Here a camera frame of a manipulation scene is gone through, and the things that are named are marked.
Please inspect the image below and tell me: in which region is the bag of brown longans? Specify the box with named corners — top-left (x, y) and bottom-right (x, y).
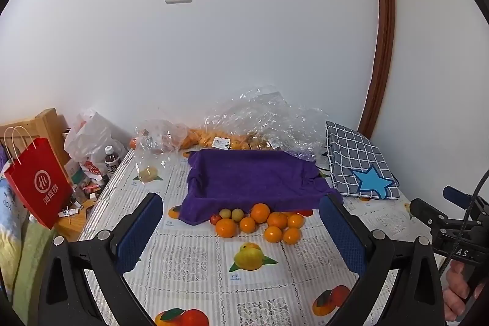
top-left (246, 133), bottom-right (283, 151)

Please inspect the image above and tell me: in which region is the dark drink bottle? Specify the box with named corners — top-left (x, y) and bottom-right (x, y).
top-left (104, 146), bottom-right (122, 176)

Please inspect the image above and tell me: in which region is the small clear plastic bag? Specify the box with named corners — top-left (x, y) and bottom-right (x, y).
top-left (134, 120), bottom-right (188, 183)

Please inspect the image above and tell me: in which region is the brown wooden door frame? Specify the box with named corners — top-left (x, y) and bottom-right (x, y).
top-left (359, 0), bottom-right (396, 139)

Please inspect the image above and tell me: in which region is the colourful bedding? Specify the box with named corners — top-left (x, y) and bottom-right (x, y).
top-left (0, 166), bottom-right (58, 315)

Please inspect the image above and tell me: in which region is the wooden side table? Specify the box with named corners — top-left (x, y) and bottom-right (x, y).
top-left (53, 192), bottom-right (104, 243)

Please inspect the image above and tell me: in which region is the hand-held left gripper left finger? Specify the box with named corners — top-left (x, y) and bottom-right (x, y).
top-left (38, 192), bottom-right (165, 326)

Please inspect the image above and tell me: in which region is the white plastic bag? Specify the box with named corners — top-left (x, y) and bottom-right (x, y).
top-left (63, 108), bottom-right (128, 174)

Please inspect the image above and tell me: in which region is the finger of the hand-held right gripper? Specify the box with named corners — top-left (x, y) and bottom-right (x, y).
top-left (443, 186), bottom-right (475, 211)
top-left (410, 198), bottom-right (446, 231)

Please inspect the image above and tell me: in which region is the red white package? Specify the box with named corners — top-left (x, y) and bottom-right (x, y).
top-left (79, 158), bottom-right (108, 185)

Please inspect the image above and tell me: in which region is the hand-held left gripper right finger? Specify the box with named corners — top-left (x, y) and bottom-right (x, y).
top-left (319, 193), bottom-right (446, 326)

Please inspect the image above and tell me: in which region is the grey checked blue star bag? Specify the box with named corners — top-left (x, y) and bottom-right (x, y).
top-left (325, 120), bottom-right (400, 200)

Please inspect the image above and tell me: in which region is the labelled bag of oranges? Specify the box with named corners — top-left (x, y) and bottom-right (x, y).
top-left (179, 127), bottom-right (253, 151)

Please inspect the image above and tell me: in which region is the person's right hand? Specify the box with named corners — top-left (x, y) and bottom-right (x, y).
top-left (444, 262), bottom-right (487, 321)

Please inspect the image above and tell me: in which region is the large orange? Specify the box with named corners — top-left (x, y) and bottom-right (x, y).
top-left (251, 203), bottom-right (270, 224)
top-left (216, 218), bottom-right (238, 238)

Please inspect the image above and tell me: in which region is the purple towel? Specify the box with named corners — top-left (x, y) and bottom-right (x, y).
top-left (178, 148), bottom-right (344, 225)

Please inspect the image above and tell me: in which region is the thin black cable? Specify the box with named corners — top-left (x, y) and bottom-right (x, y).
top-left (316, 145), bottom-right (335, 178)

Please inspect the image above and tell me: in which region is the large crumpled clear plastic bag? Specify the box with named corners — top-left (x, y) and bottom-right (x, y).
top-left (204, 85), bottom-right (329, 162)

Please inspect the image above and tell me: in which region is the red paper bag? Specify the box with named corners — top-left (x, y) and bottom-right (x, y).
top-left (3, 126), bottom-right (74, 230)

